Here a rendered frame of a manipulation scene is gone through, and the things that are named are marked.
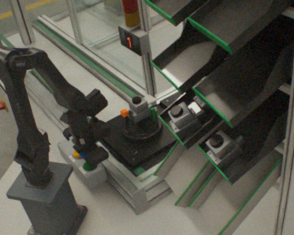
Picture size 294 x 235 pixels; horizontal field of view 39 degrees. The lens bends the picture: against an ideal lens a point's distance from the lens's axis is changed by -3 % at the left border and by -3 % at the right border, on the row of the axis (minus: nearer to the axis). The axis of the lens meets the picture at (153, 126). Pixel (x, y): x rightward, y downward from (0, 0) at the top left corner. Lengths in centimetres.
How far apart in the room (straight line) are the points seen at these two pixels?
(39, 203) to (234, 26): 70
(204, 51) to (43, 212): 61
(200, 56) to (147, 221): 56
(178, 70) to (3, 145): 233
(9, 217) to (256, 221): 77
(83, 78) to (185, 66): 94
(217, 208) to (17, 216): 66
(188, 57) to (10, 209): 80
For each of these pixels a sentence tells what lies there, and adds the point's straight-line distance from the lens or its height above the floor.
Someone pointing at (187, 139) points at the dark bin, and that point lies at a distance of 102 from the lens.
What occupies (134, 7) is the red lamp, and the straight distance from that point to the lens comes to 137.
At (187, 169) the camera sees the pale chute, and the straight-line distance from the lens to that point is 116.
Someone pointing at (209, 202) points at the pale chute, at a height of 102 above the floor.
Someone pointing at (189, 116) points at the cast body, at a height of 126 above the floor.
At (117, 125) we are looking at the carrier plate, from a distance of 145.
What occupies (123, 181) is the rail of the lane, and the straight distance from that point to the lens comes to 127.
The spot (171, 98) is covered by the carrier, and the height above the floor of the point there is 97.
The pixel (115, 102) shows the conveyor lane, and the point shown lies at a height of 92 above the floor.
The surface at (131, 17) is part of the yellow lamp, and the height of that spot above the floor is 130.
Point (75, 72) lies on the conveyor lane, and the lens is 189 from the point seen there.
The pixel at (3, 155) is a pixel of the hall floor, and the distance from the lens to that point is 307.
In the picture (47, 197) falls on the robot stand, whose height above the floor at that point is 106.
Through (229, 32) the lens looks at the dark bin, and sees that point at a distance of 76.
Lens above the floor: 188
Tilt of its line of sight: 40 degrees down
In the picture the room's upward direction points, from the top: 8 degrees counter-clockwise
